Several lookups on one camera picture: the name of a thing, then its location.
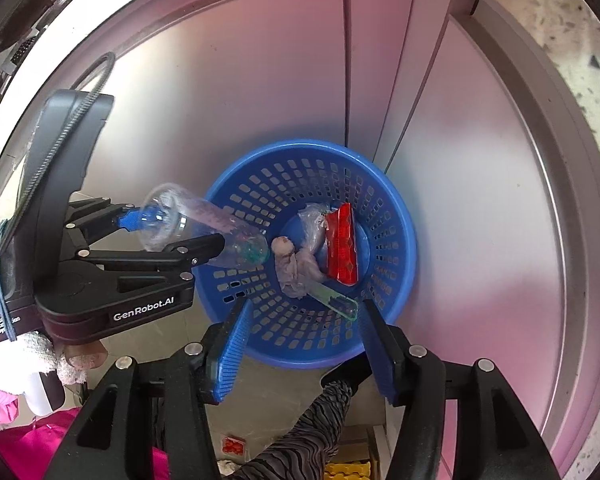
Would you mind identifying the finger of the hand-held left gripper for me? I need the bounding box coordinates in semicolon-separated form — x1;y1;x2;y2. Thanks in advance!
64;199;156;253
77;232;227;283

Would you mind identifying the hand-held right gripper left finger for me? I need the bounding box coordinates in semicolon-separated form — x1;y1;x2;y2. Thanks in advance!
42;299;256;480

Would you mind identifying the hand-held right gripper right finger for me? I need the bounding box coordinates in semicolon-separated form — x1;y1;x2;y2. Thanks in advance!
356;299;563;480

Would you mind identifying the clear plastic bottle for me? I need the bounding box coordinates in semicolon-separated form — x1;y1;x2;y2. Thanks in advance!
141;182;272;268

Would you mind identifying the green clear plastic package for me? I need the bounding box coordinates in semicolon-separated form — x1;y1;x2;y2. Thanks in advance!
305;280;359;322

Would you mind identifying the red snack packet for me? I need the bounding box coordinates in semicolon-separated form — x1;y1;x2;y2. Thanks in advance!
326;202;358;286

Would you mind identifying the white tissue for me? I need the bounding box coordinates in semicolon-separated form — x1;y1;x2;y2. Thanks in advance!
271;236;327;298

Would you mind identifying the clear plastic bag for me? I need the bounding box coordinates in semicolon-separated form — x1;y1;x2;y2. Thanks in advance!
297;202;338;251

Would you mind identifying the blue plastic basket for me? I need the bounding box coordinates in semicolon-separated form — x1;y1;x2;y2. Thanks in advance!
192;140;417;368

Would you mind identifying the person's left hand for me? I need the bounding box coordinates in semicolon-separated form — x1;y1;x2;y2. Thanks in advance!
17;330;108;386

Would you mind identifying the person's black shoe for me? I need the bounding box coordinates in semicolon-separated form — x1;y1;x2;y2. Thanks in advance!
320;357;376;401

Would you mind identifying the small red floor packet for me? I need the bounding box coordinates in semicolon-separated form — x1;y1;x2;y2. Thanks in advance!
221;435;248;457

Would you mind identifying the person's striped trouser leg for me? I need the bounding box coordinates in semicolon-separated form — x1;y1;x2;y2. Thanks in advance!
232;380;353;480

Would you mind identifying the yellow plastic object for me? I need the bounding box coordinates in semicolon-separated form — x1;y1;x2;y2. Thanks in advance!
325;460;376;480

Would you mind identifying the pink garment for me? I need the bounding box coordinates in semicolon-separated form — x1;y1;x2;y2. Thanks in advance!
0;407;168;480

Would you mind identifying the grey cabinet door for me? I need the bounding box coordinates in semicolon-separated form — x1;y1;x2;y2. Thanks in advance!
0;0;351;241
380;15;598;461

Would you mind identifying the black braided cable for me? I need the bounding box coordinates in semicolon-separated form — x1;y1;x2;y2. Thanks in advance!
17;52;117;211

